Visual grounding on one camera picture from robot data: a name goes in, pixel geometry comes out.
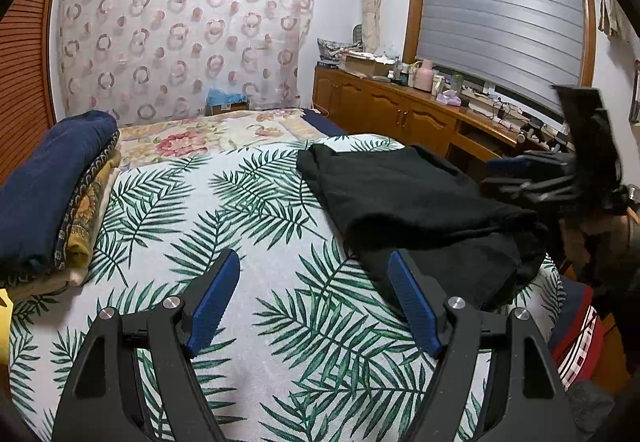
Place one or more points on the beige hanging cloth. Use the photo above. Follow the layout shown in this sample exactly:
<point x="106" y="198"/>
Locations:
<point x="610" y="7"/>

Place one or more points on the patterned fabric bag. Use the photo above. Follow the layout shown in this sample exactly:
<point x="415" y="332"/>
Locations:
<point x="335" y="49"/>

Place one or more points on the grey window blind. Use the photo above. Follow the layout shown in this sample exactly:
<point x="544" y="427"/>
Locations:
<point x="500" y="17"/>

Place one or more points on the cardboard box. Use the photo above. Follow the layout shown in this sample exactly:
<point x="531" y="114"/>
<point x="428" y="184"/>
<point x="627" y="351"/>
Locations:
<point x="367" y="66"/>

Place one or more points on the red striped garment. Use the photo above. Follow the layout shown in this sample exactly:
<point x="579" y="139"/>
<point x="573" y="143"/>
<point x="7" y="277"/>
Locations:
<point x="575" y="342"/>

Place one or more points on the person's right hand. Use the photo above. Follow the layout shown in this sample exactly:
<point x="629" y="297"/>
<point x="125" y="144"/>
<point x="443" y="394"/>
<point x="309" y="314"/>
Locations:
<point x="617" y="234"/>

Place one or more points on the circle patterned curtain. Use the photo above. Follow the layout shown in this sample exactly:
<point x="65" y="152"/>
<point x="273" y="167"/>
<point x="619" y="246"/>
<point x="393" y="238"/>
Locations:
<point x="190" y="32"/>

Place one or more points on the pink thermos jug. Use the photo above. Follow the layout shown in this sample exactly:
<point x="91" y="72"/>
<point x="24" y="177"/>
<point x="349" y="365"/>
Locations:
<point x="424" y="76"/>

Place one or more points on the wooden cabinet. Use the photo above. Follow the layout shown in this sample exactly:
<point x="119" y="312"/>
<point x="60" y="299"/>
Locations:
<point x="375" y="107"/>

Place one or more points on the wooden louvered door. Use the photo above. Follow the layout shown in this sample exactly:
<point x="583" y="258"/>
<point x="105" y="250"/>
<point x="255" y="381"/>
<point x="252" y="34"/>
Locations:
<point x="25" y="72"/>

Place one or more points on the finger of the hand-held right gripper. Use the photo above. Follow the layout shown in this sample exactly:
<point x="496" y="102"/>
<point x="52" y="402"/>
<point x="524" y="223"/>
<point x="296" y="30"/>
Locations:
<point x="520" y="165"/>
<point x="530" y="192"/>

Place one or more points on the blue plastic bag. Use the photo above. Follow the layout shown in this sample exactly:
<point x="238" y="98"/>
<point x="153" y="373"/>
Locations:
<point x="227" y="98"/>

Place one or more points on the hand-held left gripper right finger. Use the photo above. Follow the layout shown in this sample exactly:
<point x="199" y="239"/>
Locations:
<point x="416" y="308"/>

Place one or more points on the black printed t-shirt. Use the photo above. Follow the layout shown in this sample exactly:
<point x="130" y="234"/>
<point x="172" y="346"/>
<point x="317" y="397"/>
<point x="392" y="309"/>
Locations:
<point x="415" y="207"/>

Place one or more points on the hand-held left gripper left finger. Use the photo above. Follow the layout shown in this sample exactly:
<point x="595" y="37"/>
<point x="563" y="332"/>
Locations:
<point x="212" y="307"/>

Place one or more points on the pink tissue box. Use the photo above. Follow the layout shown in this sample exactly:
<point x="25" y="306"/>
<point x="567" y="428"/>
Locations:
<point x="448" y="98"/>

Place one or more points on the yellow plush toy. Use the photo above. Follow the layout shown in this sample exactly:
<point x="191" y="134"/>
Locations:
<point x="4" y="322"/>

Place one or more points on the floral bedspread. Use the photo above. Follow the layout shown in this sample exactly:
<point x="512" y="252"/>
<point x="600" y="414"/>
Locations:
<point x="200" y="137"/>

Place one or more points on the folded navy blanket stack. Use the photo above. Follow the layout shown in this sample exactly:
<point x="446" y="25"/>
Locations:
<point x="87" y="217"/>

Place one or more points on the green leaf print bedsheet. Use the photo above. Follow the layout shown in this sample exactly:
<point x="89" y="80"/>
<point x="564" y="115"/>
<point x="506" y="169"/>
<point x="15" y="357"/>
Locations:
<point x="280" y="322"/>

